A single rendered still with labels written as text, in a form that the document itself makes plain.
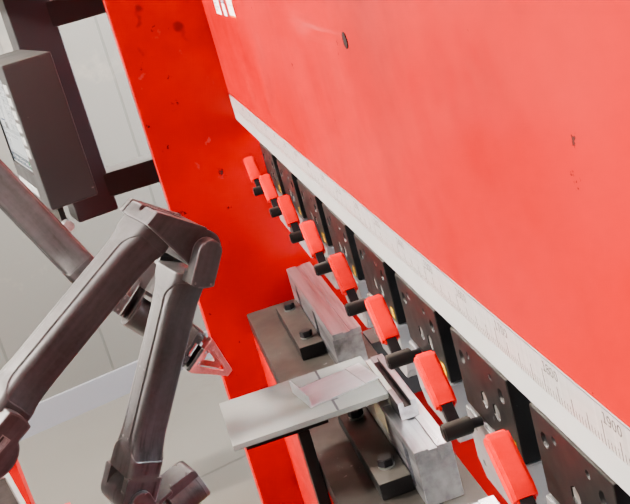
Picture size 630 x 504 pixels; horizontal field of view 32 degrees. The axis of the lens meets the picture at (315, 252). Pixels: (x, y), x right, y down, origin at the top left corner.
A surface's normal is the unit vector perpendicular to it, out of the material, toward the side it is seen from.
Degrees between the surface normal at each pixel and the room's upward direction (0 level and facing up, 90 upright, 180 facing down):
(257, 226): 90
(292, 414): 0
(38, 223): 74
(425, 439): 0
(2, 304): 90
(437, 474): 90
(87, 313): 100
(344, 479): 0
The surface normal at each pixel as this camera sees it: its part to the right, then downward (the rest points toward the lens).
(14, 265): 0.44, 0.16
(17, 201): 0.23, -0.04
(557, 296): -0.94, 0.30
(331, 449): -0.25, -0.92
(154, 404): 0.58, 0.29
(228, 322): 0.21, 0.25
